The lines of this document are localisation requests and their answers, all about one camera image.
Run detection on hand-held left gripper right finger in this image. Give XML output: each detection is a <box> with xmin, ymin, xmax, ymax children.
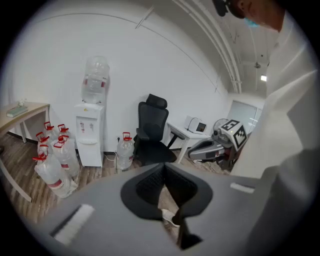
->
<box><xmin>164</xmin><ymin>162</ymin><xmax>271</xmax><ymax>256</ymax></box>

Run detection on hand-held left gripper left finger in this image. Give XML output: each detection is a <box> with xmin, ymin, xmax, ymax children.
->
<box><xmin>32</xmin><ymin>162</ymin><xmax>183</xmax><ymax>256</ymax></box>

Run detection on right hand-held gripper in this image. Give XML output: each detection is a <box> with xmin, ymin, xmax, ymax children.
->
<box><xmin>187</xmin><ymin>119</ymin><xmax>248</xmax><ymax>171</ymax></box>

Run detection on white water dispenser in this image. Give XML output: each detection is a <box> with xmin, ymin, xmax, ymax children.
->
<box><xmin>73</xmin><ymin>102</ymin><xmax>106</xmax><ymax>168</ymax></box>

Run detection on clear bottle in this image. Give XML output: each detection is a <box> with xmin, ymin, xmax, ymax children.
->
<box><xmin>81</xmin><ymin>55</ymin><xmax>111</xmax><ymax>105</ymax></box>

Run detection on white side table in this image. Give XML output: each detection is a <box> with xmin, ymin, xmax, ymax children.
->
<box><xmin>166</xmin><ymin>121</ymin><xmax>212</xmax><ymax>165</ymax></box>

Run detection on grey round fan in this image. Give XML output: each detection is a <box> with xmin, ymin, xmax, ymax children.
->
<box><xmin>212</xmin><ymin>118</ymin><xmax>230</xmax><ymax>137</ymax></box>

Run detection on white box appliance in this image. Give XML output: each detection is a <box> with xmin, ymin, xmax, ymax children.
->
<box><xmin>184</xmin><ymin>115</ymin><xmax>208</xmax><ymax>134</ymax></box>

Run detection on frosted glass door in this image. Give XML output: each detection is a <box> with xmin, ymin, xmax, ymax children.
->
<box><xmin>227</xmin><ymin>99</ymin><xmax>263</xmax><ymax>131</ymax></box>

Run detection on black mesh office chair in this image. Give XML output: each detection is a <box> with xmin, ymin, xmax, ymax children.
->
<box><xmin>132</xmin><ymin>93</ymin><xmax>185</xmax><ymax>167</ymax></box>

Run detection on white ceiling pipes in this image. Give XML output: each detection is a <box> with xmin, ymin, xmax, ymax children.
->
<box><xmin>172</xmin><ymin>0</ymin><xmax>243</xmax><ymax>95</ymax></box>

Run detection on person in white coat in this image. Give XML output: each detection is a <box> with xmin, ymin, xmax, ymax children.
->
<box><xmin>231</xmin><ymin>9</ymin><xmax>320</xmax><ymax>180</ymax></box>

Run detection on green book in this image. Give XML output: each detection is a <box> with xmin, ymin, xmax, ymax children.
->
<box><xmin>6</xmin><ymin>106</ymin><xmax>30</xmax><ymax>118</ymax></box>

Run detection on blue face mask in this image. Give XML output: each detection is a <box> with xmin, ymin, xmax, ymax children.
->
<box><xmin>243</xmin><ymin>16</ymin><xmax>262</xmax><ymax>29</ymax></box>

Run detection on person's head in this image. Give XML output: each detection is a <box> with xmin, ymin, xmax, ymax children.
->
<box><xmin>232</xmin><ymin>0</ymin><xmax>286</xmax><ymax>32</ymax></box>

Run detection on white power cable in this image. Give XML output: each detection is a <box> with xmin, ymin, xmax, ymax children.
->
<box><xmin>102</xmin><ymin>149</ymin><xmax>118</xmax><ymax>175</ymax></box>

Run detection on clear jug with red handle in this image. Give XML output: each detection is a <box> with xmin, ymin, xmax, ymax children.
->
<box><xmin>115</xmin><ymin>131</ymin><xmax>135</xmax><ymax>171</ymax></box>

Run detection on wooden desk with white frame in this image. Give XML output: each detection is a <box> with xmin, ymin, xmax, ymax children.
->
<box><xmin>0</xmin><ymin>101</ymin><xmax>51</xmax><ymax>204</ymax></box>

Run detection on black head-mounted camera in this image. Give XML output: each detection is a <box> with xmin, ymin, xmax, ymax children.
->
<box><xmin>211</xmin><ymin>0</ymin><xmax>232</xmax><ymax>18</ymax></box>

